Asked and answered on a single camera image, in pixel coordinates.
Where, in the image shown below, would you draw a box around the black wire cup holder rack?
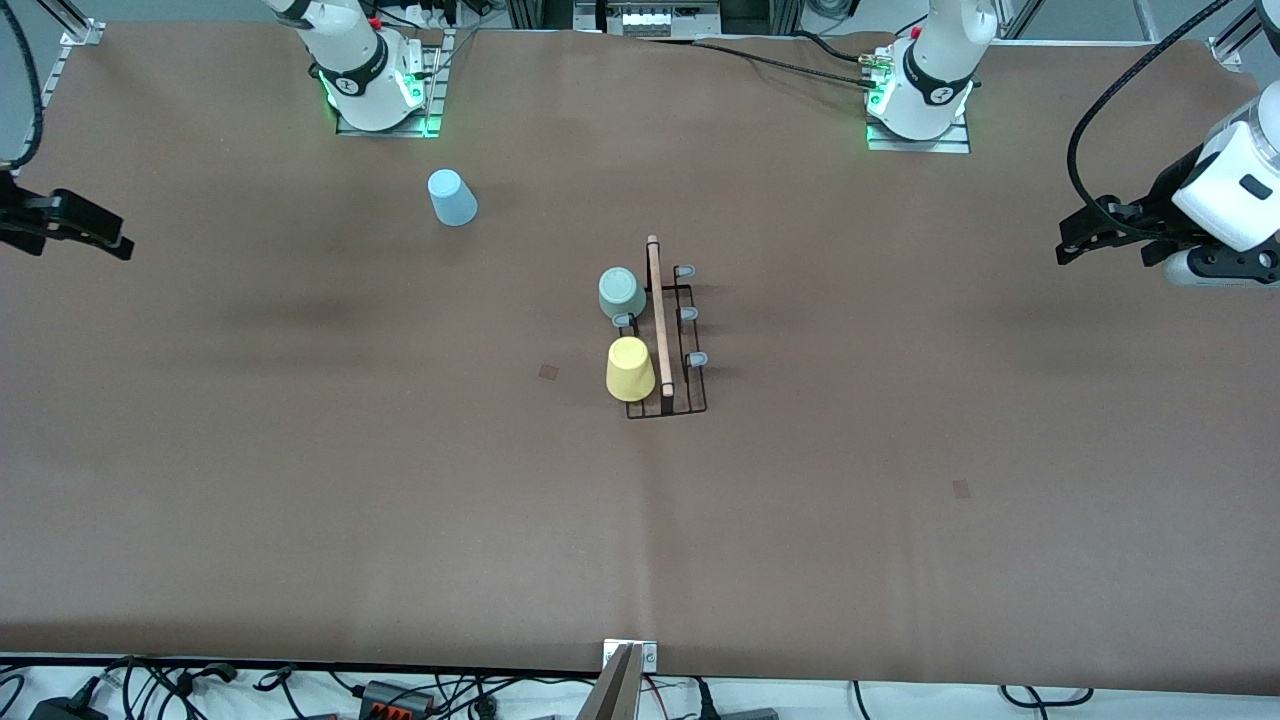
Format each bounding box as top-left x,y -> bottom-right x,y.
612,234 -> 711,421

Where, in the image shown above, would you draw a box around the mint green plastic cup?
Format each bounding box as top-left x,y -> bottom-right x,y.
598,266 -> 647,321

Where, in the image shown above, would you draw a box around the yellow plastic cup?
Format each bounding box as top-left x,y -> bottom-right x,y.
606,336 -> 657,403

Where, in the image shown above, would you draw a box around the light blue plastic cup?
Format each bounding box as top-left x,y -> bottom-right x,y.
427,168 -> 479,228

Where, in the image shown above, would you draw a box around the white power strip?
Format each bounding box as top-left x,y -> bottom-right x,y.
375,0 -> 466,31

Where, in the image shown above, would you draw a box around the brown table cover mat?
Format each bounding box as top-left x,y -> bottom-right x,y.
0,20 -> 1280,696

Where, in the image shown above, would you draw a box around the black power adapter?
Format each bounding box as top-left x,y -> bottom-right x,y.
28,695 -> 111,720

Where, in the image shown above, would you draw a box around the grey connector device box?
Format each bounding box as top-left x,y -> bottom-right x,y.
605,0 -> 723,38

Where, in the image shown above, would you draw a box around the black box orange terminals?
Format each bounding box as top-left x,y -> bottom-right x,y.
358,680 -> 438,720

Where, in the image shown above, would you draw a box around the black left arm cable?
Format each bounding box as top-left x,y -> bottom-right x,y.
1066,0 -> 1237,217

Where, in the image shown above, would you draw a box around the perforated metal edge rail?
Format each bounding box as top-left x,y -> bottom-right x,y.
0,40 -> 79,213

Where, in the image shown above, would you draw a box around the aluminium frame profile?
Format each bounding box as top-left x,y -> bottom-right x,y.
1000,0 -> 1061,41
1208,0 -> 1263,71

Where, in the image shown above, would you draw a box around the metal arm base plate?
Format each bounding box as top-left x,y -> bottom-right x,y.
335,28 -> 448,138
866,118 -> 972,154

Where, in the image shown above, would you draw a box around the aluminium profile corner post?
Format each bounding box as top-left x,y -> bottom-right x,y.
40,0 -> 106,47

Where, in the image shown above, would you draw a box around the short black table cable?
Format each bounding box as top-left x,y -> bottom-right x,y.
795,28 -> 877,65

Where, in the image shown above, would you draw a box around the long black table cable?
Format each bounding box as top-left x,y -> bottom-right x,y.
690,36 -> 881,89

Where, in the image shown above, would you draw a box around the black looped floor cable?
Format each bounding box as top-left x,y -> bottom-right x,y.
105,655 -> 241,701

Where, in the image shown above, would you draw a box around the aluminium camera mount post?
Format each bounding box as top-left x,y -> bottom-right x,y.
575,638 -> 661,720

